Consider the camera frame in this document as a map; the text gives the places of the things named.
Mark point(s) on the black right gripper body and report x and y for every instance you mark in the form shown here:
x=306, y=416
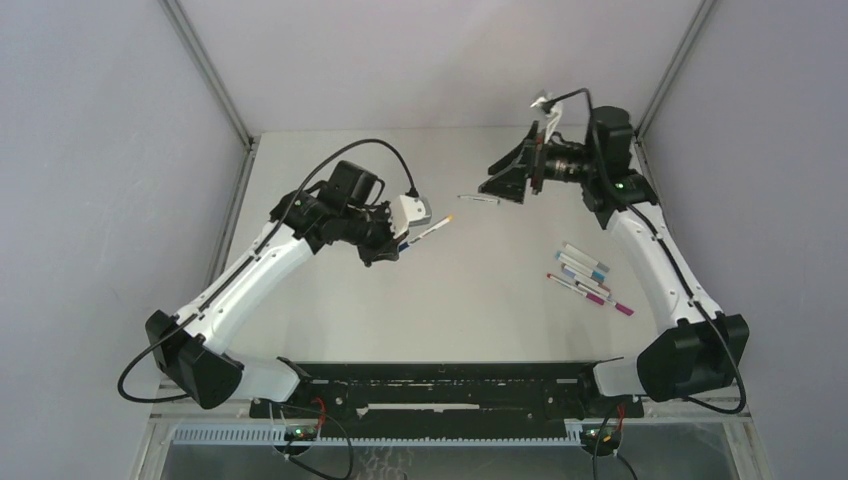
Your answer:
x=539, y=162

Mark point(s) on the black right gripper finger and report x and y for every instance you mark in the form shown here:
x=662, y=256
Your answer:
x=506, y=186
x=515, y=153

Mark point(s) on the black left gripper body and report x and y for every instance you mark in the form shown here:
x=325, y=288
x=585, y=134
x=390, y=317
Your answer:
x=372, y=233

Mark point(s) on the white green marker pen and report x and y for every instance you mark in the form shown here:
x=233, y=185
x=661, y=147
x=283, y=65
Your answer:
x=479, y=198

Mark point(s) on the white yellow marker pen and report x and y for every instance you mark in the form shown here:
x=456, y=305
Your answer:
x=438, y=225

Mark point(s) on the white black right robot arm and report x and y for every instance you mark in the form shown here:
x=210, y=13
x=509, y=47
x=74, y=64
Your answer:
x=698, y=347

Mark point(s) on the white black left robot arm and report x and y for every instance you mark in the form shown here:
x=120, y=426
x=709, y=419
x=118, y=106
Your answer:
x=191, y=345

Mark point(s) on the white blue capped marker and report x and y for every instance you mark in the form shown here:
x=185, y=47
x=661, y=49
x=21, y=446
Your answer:
x=578, y=267

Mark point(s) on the white red tipped marker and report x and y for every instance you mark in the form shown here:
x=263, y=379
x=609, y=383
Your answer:
x=573, y=287

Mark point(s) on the left controller board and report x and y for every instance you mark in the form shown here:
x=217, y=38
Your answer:
x=301, y=434

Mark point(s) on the controller board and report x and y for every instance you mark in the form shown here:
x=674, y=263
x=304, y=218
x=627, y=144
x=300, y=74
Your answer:
x=301, y=434
x=605, y=435

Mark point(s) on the right controller board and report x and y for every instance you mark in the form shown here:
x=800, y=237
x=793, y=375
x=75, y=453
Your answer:
x=605, y=435

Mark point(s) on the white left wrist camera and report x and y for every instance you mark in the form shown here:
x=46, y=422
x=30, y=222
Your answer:
x=406, y=212

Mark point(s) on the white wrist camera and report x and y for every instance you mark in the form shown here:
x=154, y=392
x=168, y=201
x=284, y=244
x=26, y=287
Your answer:
x=552, y=109
x=406, y=212

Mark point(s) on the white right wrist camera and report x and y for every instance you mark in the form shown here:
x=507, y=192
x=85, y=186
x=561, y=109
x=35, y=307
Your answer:
x=552, y=109

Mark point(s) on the aluminium frame rail left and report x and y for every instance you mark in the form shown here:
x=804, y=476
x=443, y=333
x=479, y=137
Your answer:
x=185, y=30

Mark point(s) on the aluminium frame rail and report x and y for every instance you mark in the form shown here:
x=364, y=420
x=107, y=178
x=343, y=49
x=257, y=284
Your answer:
x=185, y=30
x=682, y=52

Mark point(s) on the aluminium frame rail right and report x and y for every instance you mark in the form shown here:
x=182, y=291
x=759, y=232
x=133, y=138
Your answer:
x=682, y=52

